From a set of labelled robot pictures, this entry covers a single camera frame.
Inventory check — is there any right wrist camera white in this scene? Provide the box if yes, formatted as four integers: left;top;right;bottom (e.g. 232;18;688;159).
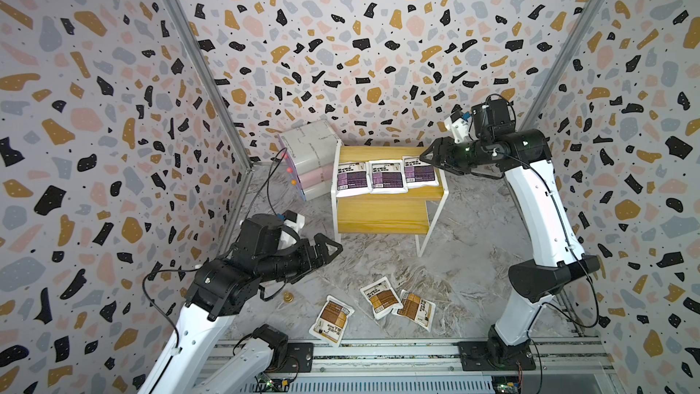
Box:
445;109;473;143

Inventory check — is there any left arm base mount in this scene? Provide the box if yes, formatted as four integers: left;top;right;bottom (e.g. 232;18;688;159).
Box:
265;342;315;375

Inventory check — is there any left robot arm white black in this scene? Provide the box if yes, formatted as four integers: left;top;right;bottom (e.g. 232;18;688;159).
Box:
139;211;344;393

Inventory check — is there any two-tier wooden white shelf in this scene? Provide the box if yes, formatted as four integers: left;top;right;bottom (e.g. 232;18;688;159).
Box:
331;142;450;256

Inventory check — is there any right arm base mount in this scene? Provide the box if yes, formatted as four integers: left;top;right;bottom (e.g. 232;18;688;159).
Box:
457;339;536;371

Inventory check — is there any brown coffee bag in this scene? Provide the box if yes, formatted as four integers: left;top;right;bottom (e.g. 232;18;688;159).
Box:
360;277;403;320
309;295;355;348
392;289;437;331

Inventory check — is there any aluminium front rail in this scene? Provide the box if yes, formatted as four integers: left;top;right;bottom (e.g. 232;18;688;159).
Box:
239;337;625;393

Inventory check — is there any right corner aluminium profile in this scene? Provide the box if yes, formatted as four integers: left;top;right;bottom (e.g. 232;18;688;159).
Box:
520;0;605;130

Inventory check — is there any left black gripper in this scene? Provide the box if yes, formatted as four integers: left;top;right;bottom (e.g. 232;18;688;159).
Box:
257;232;345;285

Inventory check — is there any white box behind shelf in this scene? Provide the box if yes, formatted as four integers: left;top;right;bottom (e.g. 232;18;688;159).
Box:
278;120;340;175

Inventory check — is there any left corner aluminium profile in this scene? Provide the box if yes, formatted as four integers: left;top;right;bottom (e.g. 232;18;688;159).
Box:
163;0;253;171

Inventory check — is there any corner aluminium profile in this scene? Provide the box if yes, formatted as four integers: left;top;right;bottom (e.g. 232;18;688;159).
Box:
520;0;605;130
163;0;253;171

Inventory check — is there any purple coffee bag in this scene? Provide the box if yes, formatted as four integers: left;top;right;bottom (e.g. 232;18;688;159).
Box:
368;160;408;194
335;162;372;198
402;156;439;190

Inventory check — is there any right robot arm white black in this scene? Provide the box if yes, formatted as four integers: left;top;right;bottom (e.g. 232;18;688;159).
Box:
419;94;600;370

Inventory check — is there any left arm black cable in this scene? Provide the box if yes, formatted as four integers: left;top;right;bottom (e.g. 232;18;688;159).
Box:
256;146;290;217

